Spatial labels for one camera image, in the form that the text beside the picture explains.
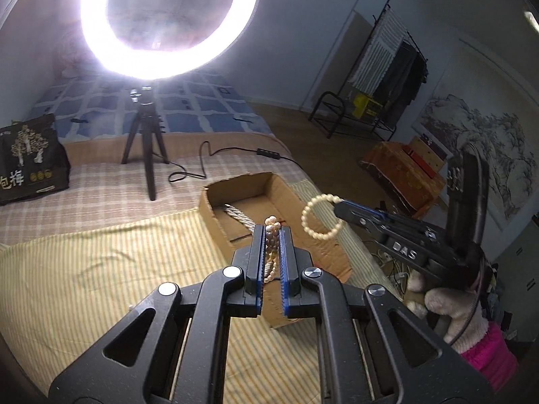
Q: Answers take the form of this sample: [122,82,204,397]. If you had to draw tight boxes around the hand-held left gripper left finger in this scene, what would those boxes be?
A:
[48,226,270,404]

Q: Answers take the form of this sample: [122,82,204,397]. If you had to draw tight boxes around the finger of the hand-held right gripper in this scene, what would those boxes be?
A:
[335,200,389,220]
[336,209,386,237]

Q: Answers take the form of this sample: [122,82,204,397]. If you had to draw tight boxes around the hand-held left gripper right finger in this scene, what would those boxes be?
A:
[278,226,494,404]

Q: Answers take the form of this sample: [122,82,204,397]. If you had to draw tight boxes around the cream bead strand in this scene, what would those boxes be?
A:
[263,215,282,285]

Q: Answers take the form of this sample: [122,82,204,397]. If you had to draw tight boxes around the pearl bead bracelet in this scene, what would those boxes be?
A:
[301,194,345,240]

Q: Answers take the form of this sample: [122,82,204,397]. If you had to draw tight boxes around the cardboard box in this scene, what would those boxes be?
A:
[199,172,352,330]

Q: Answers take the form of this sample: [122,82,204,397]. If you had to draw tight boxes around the person's right forearm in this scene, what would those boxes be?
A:
[460,321,519,391]

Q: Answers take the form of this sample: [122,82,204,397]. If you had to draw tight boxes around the person's right hand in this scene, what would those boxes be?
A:
[405,267,491,352]

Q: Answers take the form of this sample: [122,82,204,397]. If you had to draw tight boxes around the red flat box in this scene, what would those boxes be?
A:
[402,145,439,176]

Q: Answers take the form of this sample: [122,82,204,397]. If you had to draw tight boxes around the wooden cabinet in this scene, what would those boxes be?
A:
[409,135,448,174]

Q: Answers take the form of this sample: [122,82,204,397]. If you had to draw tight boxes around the yellow box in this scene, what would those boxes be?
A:
[351,93,378,119]

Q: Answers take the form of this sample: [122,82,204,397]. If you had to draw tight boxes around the black shoe rack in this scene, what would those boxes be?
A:
[309,91,397,142]

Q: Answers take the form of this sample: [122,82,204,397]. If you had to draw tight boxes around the yellow striped cloth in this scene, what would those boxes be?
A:
[0,179,406,404]

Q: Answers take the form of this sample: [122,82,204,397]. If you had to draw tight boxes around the dark hanging clothes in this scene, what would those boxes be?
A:
[374,42,429,129]

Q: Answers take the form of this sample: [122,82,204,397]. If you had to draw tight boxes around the white door panel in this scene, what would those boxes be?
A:
[301,0,363,108]

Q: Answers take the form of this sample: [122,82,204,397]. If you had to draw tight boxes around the striped hanging towel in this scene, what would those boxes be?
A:
[351,10,407,93]

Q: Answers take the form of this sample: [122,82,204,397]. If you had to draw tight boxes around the blue checked bed sheet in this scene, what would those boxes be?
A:
[25,71,270,140]

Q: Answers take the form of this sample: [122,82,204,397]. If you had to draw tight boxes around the black tripod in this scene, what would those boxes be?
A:
[121,88,170,202]

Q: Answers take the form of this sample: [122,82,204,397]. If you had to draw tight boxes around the black clothes rack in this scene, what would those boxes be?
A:
[309,2,429,93]

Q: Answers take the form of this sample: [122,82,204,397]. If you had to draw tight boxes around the beige plaid sheet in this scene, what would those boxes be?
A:
[0,132,305,245]

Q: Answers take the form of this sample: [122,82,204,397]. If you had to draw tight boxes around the black snack bag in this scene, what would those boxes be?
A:
[0,113,71,206]

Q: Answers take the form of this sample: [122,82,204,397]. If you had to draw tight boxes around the folded floral quilt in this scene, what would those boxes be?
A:
[53,21,91,80]

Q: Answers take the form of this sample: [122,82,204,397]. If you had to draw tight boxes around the tangle of floor cables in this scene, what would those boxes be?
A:
[371,247,410,292]

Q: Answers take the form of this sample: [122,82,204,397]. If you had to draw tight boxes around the black ring light cable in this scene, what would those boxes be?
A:
[168,140,296,184]

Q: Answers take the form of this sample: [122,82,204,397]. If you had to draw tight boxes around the ink landscape wall painting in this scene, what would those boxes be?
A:
[410,95,539,232]

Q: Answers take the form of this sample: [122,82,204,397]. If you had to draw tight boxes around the white ring light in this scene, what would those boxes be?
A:
[80,0,259,81]

